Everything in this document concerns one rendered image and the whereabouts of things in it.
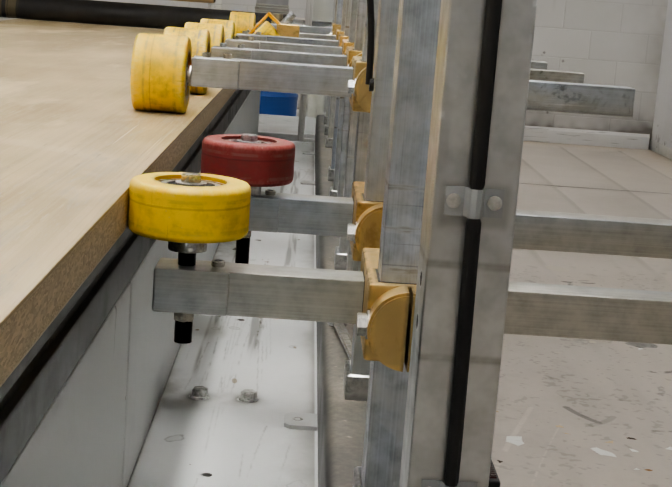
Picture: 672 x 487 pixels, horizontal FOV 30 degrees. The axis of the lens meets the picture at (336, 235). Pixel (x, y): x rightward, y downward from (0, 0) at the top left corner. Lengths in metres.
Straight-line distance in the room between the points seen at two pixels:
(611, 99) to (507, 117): 0.84
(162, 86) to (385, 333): 0.59
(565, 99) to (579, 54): 8.81
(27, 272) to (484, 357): 0.21
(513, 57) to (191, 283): 0.38
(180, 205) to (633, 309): 0.31
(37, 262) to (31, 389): 0.08
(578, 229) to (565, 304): 0.26
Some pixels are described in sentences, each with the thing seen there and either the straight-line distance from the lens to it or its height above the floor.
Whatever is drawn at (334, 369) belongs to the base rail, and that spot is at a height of 0.70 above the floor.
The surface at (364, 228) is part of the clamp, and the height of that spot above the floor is 0.85.
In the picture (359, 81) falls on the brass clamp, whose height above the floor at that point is 0.95.
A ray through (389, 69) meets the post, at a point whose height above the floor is 0.98.
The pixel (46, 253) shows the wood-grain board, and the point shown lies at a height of 0.90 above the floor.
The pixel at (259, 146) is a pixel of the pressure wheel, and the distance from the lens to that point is 1.05.
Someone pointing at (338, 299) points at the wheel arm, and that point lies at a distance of 0.83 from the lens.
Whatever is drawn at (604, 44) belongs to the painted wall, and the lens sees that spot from 10.18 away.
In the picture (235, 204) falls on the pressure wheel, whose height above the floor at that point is 0.90.
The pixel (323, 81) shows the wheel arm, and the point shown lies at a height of 0.95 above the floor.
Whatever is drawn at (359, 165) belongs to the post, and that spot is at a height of 0.87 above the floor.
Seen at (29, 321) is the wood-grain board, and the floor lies 0.89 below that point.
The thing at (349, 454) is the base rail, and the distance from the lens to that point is 0.95.
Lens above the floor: 1.04
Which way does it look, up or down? 11 degrees down
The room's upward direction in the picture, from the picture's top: 4 degrees clockwise
